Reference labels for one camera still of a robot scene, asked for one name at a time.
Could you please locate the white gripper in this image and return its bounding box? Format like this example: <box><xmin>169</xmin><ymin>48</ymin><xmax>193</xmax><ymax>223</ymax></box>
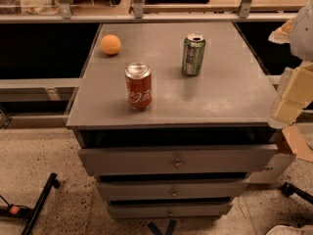
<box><xmin>268</xmin><ymin>0</ymin><xmax>313</xmax><ymax>129</ymax></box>

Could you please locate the red coke can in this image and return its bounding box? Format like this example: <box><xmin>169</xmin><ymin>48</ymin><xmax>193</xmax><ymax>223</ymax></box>
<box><xmin>125</xmin><ymin>62</ymin><xmax>152</xmax><ymax>110</ymax></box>

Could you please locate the top grey drawer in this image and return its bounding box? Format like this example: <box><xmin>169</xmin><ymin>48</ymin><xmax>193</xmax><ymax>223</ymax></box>
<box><xmin>78</xmin><ymin>144</ymin><xmax>278</xmax><ymax>175</ymax></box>

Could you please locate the black stand leg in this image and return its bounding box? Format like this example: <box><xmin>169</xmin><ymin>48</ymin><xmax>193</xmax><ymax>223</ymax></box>
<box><xmin>281</xmin><ymin>182</ymin><xmax>313</xmax><ymax>204</ymax></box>
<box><xmin>0</xmin><ymin>173</ymin><xmax>61</xmax><ymax>235</ymax></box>

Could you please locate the middle grey drawer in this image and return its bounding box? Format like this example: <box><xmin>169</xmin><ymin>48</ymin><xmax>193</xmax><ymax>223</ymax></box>
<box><xmin>97</xmin><ymin>179</ymin><xmax>248</xmax><ymax>202</ymax></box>

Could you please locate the grey drawer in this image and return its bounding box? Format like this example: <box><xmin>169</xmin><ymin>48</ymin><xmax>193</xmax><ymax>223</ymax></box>
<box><xmin>97</xmin><ymin>179</ymin><xmax>248</xmax><ymax>202</ymax></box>
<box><xmin>78</xmin><ymin>144</ymin><xmax>278</xmax><ymax>175</ymax></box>
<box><xmin>108</xmin><ymin>203</ymin><xmax>233</xmax><ymax>219</ymax></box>

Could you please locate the bottom grey drawer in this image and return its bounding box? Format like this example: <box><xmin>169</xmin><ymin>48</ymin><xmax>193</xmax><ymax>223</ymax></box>
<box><xmin>108</xmin><ymin>203</ymin><xmax>233</xmax><ymax>219</ymax></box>

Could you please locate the green soda can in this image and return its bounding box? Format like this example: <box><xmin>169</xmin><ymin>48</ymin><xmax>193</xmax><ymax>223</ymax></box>
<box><xmin>182</xmin><ymin>32</ymin><xmax>206</xmax><ymax>75</ymax></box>

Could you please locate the brown cardboard piece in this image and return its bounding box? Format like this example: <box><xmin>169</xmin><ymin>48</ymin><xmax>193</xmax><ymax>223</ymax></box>
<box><xmin>283</xmin><ymin>125</ymin><xmax>313</xmax><ymax>163</ymax></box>

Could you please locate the black stand leg right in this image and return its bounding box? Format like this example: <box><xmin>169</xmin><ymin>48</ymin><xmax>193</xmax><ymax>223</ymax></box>
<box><xmin>281</xmin><ymin>182</ymin><xmax>313</xmax><ymax>204</ymax></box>

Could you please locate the white shoe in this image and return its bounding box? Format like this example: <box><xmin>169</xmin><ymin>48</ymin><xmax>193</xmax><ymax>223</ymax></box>
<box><xmin>265</xmin><ymin>225</ymin><xmax>313</xmax><ymax>235</ymax></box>

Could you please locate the metal railing frame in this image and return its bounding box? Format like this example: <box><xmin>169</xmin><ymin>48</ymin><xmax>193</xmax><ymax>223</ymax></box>
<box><xmin>0</xmin><ymin>0</ymin><xmax>308</xmax><ymax>24</ymax></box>

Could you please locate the grey drawer cabinet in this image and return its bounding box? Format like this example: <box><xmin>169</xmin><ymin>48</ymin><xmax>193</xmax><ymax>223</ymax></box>
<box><xmin>67</xmin><ymin>23</ymin><xmax>276</xmax><ymax>206</ymax></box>

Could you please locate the black stand leg left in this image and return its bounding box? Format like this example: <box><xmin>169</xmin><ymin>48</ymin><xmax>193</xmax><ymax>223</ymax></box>
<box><xmin>0</xmin><ymin>173</ymin><xmax>61</xmax><ymax>235</ymax></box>

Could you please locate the orange fruit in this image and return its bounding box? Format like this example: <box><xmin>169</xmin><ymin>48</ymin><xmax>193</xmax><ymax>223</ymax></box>
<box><xmin>100</xmin><ymin>34</ymin><xmax>121</xmax><ymax>55</ymax></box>

